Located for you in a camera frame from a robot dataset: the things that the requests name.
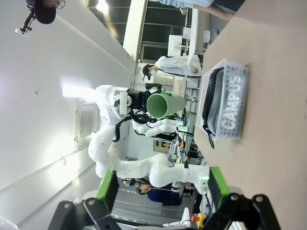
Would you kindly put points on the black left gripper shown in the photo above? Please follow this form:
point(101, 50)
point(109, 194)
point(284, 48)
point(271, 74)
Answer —
point(138, 100)

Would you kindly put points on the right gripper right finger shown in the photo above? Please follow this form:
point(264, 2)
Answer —
point(219, 189)

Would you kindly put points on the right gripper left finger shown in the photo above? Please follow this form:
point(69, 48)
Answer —
point(108, 191)

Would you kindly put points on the pale green plastic cup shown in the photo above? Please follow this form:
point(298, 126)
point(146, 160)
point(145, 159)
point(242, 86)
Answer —
point(172, 104)

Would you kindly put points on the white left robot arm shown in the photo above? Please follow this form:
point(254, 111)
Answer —
point(134, 167)

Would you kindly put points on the person's bare forearm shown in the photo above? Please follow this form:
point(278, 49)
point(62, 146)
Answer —
point(216, 10)

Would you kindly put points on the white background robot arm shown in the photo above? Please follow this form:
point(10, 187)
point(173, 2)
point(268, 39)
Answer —
point(156, 130)

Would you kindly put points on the white perforated plastic basket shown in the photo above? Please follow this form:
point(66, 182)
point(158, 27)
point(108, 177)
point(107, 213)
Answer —
point(237, 95)

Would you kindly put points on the beige open box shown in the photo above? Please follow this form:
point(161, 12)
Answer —
point(172, 83)

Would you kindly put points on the red yellow emergency stop button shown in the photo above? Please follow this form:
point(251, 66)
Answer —
point(199, 219)

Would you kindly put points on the person in white shirt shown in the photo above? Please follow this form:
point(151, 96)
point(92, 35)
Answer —
point(172, 65)

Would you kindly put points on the person in blue shirt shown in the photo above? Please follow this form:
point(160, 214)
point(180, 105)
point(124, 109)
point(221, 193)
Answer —
point(158, 195)

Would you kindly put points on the white board with papers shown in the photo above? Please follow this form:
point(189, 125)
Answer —
point(177, 45)

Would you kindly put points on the white ceiling air vent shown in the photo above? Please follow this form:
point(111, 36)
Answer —
point(85, 122)

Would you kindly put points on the grey pouch with black zipper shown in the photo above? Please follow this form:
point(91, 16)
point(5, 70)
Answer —
point(216, 103)

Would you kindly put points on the person's light blue torso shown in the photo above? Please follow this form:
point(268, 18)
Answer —
point(182, 3)

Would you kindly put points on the black dome fixture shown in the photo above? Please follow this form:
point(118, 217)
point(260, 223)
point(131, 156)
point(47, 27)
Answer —
point(45, 13)

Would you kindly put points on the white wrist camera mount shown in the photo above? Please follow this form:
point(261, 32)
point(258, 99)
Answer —
point(123, 103)

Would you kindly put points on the black clamp camera mount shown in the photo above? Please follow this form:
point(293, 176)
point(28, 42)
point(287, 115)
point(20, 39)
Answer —
point(25, 24)

